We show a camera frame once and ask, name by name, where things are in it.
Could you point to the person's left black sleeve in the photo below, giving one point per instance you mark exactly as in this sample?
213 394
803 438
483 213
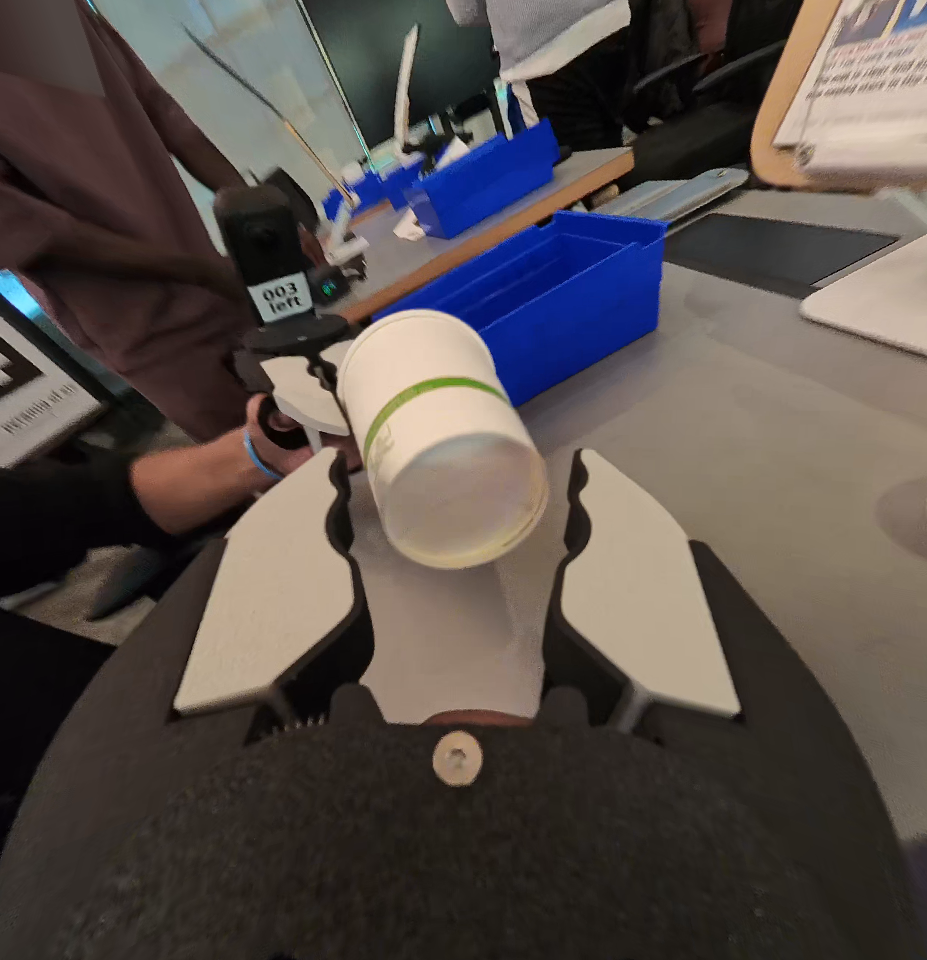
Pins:
58 525

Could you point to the framed marker sign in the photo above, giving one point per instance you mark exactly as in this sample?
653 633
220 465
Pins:
28 405

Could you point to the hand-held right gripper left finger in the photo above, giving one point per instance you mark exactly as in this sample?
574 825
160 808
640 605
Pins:
276 600

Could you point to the person's left forearm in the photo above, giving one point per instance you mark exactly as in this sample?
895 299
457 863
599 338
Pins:
193 487

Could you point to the white board stand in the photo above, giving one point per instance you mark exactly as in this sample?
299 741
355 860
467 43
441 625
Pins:
883 300

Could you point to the black office chair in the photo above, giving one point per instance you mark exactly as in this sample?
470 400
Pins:
703 135

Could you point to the person's left hand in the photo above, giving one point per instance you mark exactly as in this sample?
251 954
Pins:
306 461

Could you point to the white paper cup green band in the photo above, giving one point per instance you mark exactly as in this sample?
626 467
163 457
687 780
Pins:
426 390

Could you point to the grey metal tray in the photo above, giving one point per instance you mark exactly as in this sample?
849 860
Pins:
673 195

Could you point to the blue wristband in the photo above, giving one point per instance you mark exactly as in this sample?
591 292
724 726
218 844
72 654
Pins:
257 457

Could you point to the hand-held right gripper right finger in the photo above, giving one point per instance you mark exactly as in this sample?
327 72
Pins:
643 600

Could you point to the black power strip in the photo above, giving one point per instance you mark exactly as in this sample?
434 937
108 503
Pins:
328 289

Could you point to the black wall screen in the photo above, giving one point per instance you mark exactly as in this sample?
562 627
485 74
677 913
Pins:
403 45

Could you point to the blue plastic bin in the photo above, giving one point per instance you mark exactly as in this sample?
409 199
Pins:
486 187
405 184
358 195
568 322

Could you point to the wooden instruction board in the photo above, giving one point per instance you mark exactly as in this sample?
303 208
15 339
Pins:
778 112

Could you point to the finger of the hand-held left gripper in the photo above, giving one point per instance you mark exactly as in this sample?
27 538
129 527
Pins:
310 401

